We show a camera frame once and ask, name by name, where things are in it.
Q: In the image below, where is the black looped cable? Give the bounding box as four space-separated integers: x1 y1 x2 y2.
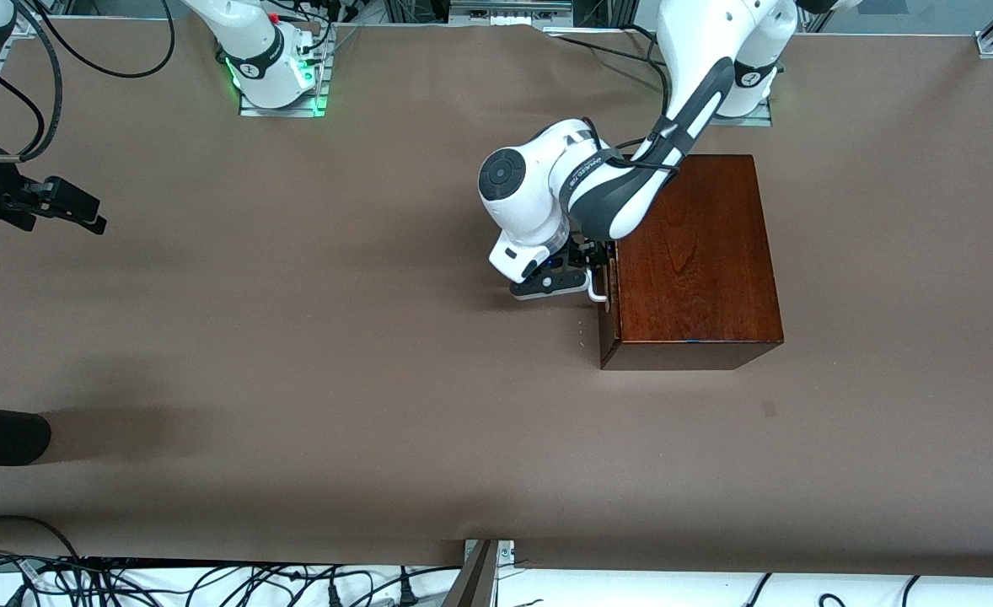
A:
33 0 176 79

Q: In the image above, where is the black base cable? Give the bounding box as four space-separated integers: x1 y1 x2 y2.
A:
547 32 664 67

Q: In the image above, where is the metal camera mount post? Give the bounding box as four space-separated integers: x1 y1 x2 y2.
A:
442 538 516 607

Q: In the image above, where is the grey metal rail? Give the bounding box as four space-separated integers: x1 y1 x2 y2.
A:
450 0 573 19

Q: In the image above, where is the wooden drawer with white handle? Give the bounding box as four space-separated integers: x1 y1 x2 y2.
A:
589 240 623 342

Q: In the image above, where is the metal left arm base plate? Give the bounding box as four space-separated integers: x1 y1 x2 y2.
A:
711 97 774 127

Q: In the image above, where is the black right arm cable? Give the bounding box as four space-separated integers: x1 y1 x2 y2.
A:
0 0 62 164

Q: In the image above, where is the dark wooden drawer cabinet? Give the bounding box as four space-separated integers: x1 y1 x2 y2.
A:
599 153 785 371

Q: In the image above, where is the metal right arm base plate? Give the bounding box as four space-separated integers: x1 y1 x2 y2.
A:
238 24 335 119

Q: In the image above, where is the brown table cover sheet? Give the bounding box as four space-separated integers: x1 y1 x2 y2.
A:
0 17 993 579

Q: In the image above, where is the black arched cable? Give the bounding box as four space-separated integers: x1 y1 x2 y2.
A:
0 513 84 564

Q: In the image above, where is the aluminium frame structure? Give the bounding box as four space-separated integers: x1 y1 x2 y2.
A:
383 0 637 28

